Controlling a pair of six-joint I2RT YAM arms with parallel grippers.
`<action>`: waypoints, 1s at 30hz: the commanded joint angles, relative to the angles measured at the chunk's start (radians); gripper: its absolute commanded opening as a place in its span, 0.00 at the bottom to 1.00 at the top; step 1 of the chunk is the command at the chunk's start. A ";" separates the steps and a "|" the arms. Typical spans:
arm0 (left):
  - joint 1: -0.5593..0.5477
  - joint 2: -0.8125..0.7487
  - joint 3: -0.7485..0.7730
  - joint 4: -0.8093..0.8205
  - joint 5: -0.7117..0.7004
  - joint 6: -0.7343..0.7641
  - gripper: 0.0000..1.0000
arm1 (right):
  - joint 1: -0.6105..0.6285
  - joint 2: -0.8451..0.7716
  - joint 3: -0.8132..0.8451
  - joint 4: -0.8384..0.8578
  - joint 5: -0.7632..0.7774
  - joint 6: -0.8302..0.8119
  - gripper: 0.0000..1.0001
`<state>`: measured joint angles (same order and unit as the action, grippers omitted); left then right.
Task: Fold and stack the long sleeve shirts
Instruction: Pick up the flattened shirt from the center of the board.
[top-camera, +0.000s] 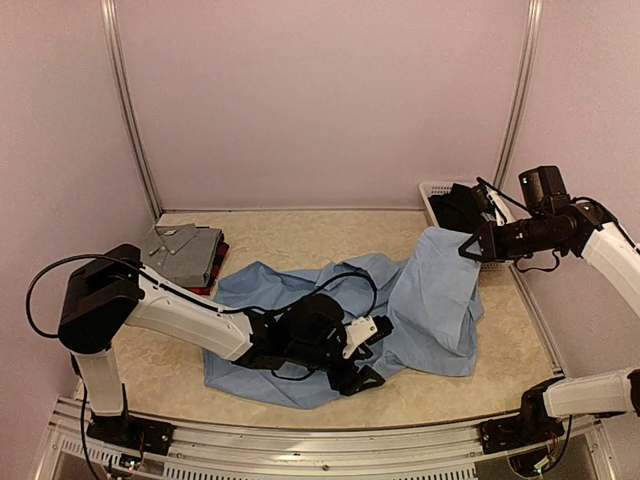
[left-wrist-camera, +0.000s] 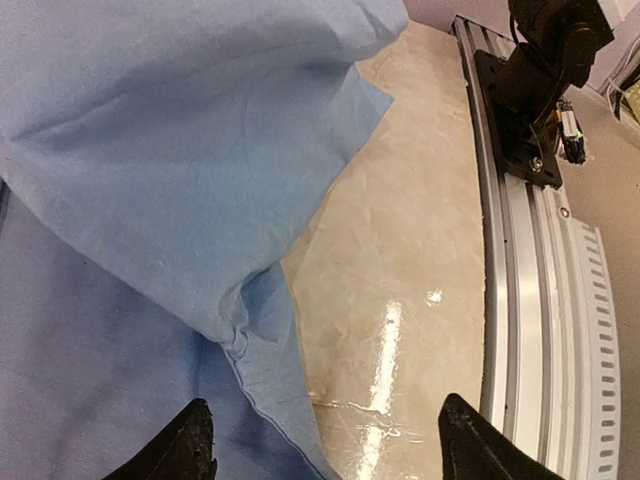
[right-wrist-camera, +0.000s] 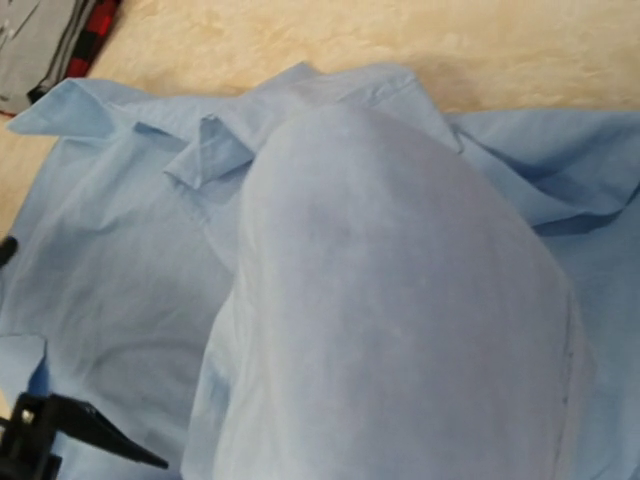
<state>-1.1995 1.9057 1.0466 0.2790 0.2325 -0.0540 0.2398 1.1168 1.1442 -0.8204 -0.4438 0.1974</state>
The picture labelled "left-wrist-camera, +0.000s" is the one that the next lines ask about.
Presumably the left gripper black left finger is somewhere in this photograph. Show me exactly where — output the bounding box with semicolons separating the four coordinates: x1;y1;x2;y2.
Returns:
104;398;218;480

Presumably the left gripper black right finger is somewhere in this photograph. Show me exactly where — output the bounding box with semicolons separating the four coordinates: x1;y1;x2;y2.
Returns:
438;393;561;480

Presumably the light blue long sleeve shirt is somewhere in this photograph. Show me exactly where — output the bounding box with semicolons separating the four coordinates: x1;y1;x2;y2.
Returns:
1;1;408;479

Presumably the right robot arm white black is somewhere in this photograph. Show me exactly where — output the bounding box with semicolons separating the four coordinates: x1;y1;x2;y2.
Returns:
495;1;614;123

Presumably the front aluminium rail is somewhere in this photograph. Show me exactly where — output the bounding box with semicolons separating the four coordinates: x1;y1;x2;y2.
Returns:
451;17;622;479

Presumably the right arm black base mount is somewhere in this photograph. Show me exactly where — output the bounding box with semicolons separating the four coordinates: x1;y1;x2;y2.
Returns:
474;43;563;189

